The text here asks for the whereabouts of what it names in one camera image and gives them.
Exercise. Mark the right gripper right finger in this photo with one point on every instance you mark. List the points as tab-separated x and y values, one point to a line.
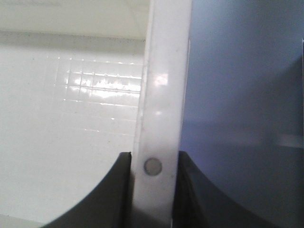
198	203

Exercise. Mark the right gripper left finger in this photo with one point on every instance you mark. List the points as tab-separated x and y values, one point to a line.
105	205

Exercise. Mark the white plastic Totelife bin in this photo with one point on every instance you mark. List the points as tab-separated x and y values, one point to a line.
82	81

